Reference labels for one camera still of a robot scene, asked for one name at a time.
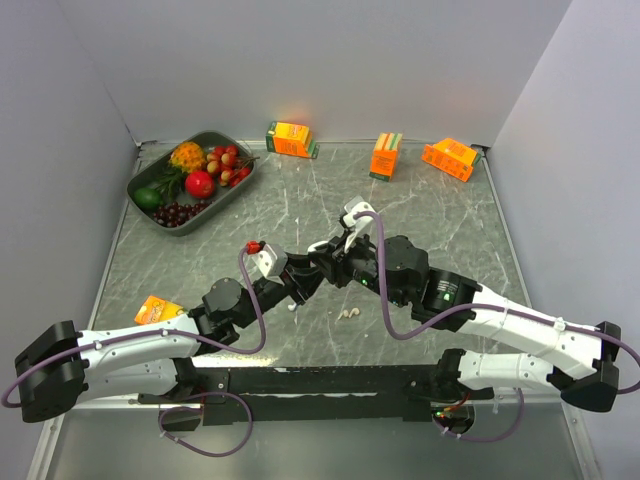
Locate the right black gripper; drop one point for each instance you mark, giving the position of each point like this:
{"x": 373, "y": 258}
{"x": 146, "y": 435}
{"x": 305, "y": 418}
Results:
{"x": 336, "y": 270}

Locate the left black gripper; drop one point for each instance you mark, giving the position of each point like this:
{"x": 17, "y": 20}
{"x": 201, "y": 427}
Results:
{"x": 307, "y": 278}

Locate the white earbud charging case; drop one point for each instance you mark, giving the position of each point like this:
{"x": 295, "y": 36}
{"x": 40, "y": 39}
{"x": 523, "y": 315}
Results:
{"x": 316, "y": 246}

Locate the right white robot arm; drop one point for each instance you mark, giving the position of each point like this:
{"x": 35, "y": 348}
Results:
{"x": 551, "y": 354}

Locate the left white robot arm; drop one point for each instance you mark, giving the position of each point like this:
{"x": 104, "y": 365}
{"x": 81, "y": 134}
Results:
{"x": 65, "y": 366}

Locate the orange sponge box back middle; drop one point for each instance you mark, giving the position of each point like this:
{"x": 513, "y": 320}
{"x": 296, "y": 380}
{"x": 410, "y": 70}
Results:
{"x": 385, "y": 156}

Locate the orange sponge box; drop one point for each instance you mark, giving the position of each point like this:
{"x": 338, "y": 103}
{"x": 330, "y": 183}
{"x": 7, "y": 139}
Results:
{"x": 452, "y": 157}
{"x": 156, "y": 310}
{"x": 291, "y": 139}
{"x": 385, "y": 156}

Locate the orange sponge box back left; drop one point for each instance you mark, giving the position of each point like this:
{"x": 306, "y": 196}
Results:
{"x": 291, "y": 139}

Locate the red apple toy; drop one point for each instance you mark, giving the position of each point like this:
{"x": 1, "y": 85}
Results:
{"x": 199, "y": 184}

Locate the red lychee bunch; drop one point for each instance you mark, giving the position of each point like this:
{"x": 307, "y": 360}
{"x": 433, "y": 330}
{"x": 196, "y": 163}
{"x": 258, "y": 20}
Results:
{"x": 227, "y": 166}

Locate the dark grape bunch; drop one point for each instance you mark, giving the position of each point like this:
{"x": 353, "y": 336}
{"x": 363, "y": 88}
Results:
{"x": 175, "y": 215}

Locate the orange sponge box front left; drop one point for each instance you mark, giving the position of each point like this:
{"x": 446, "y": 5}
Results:
{"x": 156, "y": 310}

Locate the orange sponge box back right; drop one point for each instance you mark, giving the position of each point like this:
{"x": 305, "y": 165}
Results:
{"x": 452, "y": 157}

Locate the orange pineapple toy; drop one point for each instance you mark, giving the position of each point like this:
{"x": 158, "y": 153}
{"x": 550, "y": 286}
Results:
{"x": 188, "y": 157}

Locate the green lime toy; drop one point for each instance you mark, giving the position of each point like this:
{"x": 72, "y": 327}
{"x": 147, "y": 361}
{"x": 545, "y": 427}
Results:
{"x": 148, "y": 199}

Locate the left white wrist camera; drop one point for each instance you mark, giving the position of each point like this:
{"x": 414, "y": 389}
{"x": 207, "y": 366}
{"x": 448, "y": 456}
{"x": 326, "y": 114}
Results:
{"x": 270, "y": 259}

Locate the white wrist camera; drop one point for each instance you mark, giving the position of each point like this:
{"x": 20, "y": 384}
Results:
{"x": 270, "y": 259}
{"x": 354, "y": 221}

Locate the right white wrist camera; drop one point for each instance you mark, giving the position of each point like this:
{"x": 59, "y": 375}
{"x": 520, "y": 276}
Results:
{"x": 354, "y": 221}

